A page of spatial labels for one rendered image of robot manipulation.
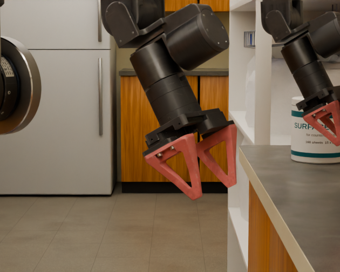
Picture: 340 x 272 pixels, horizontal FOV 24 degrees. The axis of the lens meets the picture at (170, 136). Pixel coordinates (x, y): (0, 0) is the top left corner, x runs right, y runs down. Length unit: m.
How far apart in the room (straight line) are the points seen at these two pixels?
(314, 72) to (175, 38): 0.51
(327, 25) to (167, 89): 0.51
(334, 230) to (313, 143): 0.64
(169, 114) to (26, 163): 5.21
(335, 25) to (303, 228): 0.39
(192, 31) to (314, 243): 0.37
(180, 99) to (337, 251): 0.31
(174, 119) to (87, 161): 5.15
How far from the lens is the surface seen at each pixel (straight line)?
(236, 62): 3.36
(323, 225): 1.25
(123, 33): 1.01
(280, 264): 1.54
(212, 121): 1.00
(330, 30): 1.42
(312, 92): 1.44
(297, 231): 1.21
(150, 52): 1.00
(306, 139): 1.84
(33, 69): 1.57
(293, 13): 1.47
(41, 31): 6.07
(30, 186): 6.20
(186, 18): 0.98
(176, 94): 0.99
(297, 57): 1.44
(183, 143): 0.93
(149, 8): 1.03
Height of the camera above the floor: 1.23
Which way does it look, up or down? 7 degrees down
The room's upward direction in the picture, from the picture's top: straight up
